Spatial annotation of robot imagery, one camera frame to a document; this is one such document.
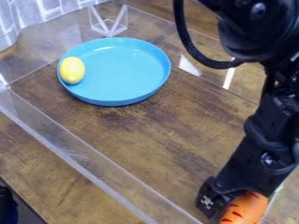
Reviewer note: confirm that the blue round plate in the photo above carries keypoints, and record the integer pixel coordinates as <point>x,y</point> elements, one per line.
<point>126,71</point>

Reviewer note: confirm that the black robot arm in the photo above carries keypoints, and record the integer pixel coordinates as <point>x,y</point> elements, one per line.
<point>260,32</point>

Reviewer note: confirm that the yellow toy lemon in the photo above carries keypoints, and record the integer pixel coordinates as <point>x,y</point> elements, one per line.
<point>73,70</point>

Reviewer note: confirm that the orange toy carrot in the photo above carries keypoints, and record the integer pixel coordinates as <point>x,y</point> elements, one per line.
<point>246,209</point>

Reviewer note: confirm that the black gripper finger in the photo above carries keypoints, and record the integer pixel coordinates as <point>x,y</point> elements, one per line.
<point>214,198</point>

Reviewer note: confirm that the clear acrylic tray wall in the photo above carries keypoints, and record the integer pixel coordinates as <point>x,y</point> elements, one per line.
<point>131,192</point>

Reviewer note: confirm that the white lattice curtain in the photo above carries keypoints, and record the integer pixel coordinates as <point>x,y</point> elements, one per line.
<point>22,13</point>

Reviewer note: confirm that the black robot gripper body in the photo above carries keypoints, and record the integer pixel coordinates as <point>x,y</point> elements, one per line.
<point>254,170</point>

